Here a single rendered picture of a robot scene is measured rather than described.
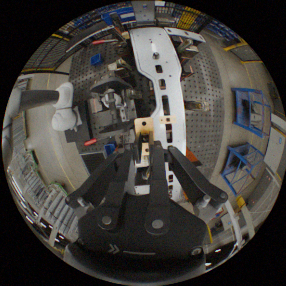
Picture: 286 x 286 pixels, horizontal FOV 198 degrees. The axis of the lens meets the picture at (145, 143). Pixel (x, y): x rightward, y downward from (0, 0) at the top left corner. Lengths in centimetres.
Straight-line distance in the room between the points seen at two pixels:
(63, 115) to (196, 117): 105
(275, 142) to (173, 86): 776
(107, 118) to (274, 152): 809
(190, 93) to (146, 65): 47
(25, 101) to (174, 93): 73
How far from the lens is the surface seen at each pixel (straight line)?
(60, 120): 76
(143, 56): 53
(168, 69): 50
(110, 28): 45
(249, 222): 758
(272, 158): 806
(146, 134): 19
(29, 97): 56
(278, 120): 784
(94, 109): 44
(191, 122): 84
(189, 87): 84
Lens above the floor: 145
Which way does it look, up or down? 68 degrees down
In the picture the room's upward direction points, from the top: 175 degrees counter-clockwise
